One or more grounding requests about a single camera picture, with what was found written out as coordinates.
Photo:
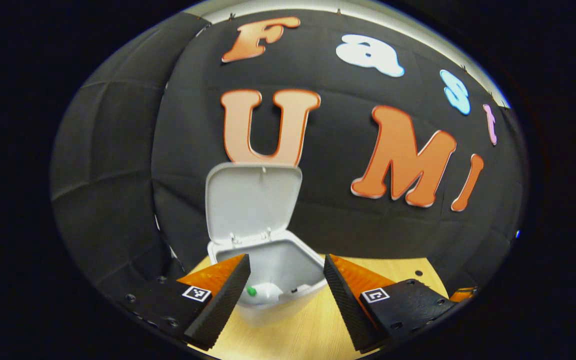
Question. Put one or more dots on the wooden desktop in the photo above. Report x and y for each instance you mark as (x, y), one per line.
(298, 335)

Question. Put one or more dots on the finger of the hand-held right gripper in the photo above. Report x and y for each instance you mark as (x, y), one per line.
(463, 294)

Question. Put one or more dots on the dark grey quilted side cloth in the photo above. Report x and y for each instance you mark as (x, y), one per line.
(103, 175)

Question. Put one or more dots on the white desktop garbage bin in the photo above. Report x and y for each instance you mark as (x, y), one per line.
(248, 200)

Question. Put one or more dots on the black backdrop cloth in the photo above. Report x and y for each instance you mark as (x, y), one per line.
(333, 225)

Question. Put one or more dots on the small green paper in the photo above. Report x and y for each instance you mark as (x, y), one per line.
(251, 291)

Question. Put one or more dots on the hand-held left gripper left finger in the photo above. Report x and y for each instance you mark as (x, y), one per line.
(223, 305)

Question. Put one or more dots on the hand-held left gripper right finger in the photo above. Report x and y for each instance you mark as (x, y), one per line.
(343, 305)

